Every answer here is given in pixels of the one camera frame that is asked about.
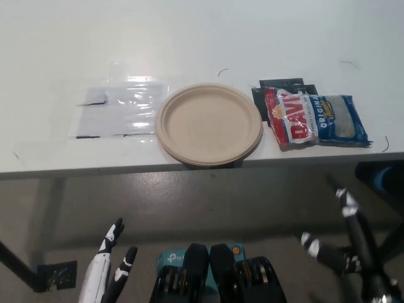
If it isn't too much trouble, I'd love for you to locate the black tape marker patch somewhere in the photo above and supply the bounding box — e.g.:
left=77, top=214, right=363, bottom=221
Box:
left=251, top=78, right=319, bottom=127

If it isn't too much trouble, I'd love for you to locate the grey table leg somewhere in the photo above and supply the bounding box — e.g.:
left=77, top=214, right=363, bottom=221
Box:
left=37, top=177, right=69, bottom=263

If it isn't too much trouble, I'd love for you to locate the red blue sunflower seed bag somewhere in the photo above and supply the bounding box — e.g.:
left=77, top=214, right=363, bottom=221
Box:
left=264, top=87, right=371, bottom=152

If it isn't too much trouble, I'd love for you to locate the clear taped plastic sheet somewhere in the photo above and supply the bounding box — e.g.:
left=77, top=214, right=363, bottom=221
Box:
left=75, top=83, right=170, bottom=139

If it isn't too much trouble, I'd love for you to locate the blue black object under table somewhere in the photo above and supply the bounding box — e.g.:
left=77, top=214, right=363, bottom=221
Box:
left=355, top=161, right=404, bottom=206

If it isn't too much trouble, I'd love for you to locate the black table leg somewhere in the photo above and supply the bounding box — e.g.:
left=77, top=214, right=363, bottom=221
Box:
left=0, top=239, right=42, bottom=293

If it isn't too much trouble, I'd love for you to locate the beige paper plate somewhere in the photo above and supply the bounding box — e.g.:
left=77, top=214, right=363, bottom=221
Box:
left=154, top=83, right=264, bottom=167

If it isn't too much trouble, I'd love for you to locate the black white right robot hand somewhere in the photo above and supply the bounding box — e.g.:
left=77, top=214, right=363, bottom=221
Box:
left=299, top=186, right=402, bottom=303

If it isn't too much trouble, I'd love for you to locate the teal router box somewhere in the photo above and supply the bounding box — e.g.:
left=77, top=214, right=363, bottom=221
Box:
left=157, top=242, right=246, bottom=288

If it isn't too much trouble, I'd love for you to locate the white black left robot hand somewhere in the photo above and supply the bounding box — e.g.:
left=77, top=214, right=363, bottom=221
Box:
left=78, top=217, right=139, bottom=303

